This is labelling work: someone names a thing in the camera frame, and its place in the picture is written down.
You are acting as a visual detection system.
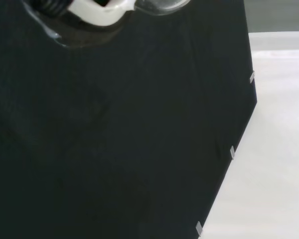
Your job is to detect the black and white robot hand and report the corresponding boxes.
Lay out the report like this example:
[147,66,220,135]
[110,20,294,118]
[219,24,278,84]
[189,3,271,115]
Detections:
[29,0,137,27]

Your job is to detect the black cloth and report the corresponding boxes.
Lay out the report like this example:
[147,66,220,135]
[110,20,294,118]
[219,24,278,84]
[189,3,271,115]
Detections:
[0,0,258,239]

